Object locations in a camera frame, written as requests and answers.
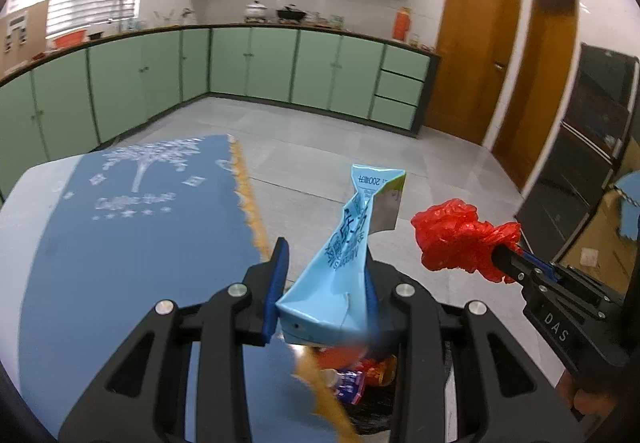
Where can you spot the person's right hand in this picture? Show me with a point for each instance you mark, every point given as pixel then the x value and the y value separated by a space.
pixel 590 403

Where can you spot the red gold paper packet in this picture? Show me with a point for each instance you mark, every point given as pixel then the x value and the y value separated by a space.
pixel 380 369

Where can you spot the blue patterned tablecloth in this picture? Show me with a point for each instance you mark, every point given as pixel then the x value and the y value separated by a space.
pixel 150 248

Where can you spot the red plastic bag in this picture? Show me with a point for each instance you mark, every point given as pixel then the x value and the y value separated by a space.
pixel 450 238

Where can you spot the black wok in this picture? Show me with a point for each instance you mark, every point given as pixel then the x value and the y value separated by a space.
pixel 292 14

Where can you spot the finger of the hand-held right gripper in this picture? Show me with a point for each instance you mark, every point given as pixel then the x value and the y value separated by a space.
pixel 542 265
pixel 512 265

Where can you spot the steel sink faucet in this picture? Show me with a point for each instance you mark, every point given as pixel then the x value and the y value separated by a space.
pixel 120 10

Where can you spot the brown cardboard box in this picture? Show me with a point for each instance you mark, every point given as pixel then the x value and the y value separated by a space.
pixel 22 38

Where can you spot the brown wooden door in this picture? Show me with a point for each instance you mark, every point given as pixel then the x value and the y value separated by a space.
pixel 475 48
pixel 540 88

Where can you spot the large cardboard box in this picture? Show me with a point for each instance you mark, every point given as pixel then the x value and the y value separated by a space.
pixel 600 233

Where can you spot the white paper cup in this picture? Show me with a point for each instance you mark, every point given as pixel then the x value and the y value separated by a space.
pixel 328 376

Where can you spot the green lower kitchen cabinets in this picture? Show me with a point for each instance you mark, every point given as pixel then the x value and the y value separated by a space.
pixel 250 68

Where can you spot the black lined trash bin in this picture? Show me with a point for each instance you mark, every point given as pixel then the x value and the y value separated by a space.
pixel 380 415

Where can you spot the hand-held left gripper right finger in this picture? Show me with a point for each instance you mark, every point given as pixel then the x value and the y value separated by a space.
pixel 395 308

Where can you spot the black refrigerator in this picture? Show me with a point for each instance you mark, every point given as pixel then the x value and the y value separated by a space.
pixel 590 123

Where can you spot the light blue drink carton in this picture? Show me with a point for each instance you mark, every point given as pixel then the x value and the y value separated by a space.
pixel 330 283

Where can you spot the blue cloth piece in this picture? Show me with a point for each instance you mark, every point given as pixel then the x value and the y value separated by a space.
pixel 629 210

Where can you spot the white cooking pot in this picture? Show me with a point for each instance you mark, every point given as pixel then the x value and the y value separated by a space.
pixel 256 11

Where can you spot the orange thermos flask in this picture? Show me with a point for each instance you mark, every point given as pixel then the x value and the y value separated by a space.
pixel 402 25

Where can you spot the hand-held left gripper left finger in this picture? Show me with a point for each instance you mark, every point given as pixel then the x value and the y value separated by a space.
pixel 277 288

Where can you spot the blue white snack packet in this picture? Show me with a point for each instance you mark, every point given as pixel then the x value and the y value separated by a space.
pixel 349 385

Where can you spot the red plastic basin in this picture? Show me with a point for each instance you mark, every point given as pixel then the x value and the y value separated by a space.
pixel 70 39

